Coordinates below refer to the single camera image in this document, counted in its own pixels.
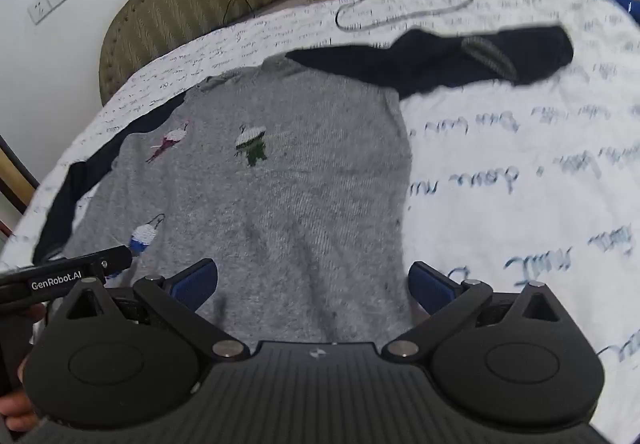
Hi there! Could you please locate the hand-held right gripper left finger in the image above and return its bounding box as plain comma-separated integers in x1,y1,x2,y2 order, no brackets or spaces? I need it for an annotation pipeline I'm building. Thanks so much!
47,258,251,361

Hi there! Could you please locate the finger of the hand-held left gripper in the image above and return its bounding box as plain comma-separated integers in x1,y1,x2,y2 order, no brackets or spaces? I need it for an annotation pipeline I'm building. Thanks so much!
0,245,134,306

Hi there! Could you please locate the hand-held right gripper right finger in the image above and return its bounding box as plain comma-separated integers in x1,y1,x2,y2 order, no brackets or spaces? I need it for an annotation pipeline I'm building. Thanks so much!
382,261,597,361

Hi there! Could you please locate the grey sweater with navy sleeves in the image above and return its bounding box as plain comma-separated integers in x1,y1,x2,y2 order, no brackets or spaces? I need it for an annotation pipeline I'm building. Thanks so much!
32,24,575,350

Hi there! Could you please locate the person's left hand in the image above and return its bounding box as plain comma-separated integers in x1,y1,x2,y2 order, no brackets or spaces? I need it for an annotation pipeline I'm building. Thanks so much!
0,303,50,434

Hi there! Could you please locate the wooden furniture edge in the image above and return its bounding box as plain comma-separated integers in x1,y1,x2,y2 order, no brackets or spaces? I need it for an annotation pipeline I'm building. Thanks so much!
0,134,41,236

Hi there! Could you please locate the white script-printed bed sheet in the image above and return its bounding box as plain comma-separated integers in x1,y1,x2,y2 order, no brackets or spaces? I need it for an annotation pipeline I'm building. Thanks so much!
0,0,640,440

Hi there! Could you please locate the dark charging cable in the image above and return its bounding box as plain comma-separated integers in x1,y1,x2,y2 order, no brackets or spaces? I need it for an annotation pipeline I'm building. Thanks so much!
335,0,473,32

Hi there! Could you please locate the thin black wire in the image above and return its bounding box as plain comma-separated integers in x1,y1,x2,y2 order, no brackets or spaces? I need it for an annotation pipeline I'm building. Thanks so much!
222,0,257,22

